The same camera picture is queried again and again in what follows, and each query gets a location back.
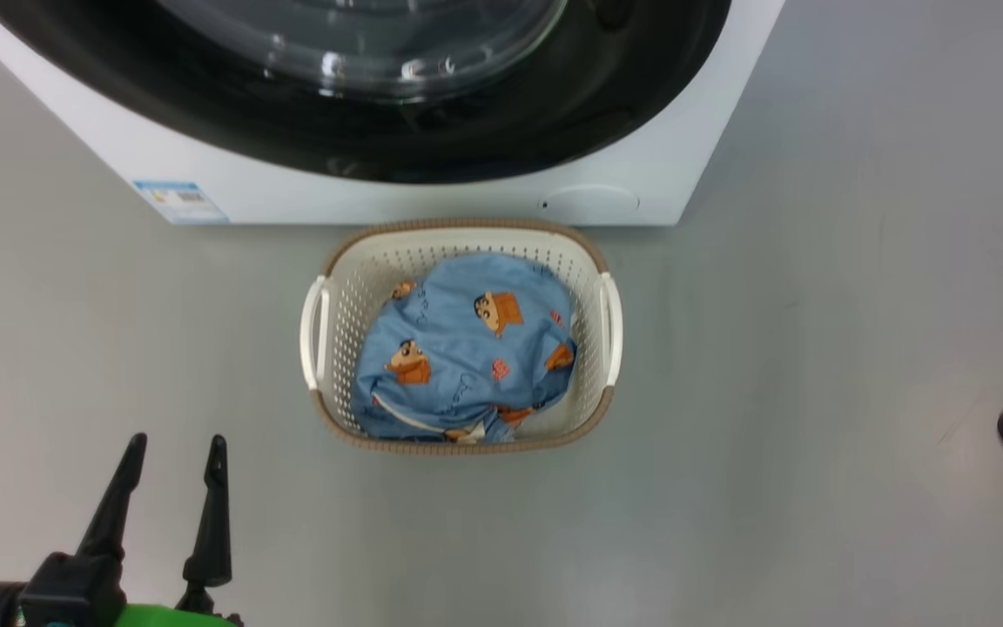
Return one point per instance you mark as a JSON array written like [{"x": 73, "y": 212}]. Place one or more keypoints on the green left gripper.
[{"x": 171, "y": 616}]

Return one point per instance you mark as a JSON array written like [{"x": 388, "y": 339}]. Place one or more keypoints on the blue cartoon print garment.
[{"x": 458, "y": 366}]

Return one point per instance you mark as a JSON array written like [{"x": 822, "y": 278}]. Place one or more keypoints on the black round glass washer door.
[{"x": 641, "y": 87}]

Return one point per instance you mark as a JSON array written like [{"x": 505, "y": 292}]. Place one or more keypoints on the cream perforated laundry basket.
[{"x": 340, "y": 348}]

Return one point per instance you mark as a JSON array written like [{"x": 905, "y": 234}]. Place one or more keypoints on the white front-load washing machine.
[{"x": 467, "y": 198}]

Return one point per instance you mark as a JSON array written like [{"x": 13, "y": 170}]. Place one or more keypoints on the blue energy label sticker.
[{"x": 181, "y": 202}]

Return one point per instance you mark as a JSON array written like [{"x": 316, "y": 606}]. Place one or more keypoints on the round drain filter cover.
[{"x": 593, "y": 200}]

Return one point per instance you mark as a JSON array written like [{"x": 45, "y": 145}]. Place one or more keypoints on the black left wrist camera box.
[{"x": 66, "y": 592}]

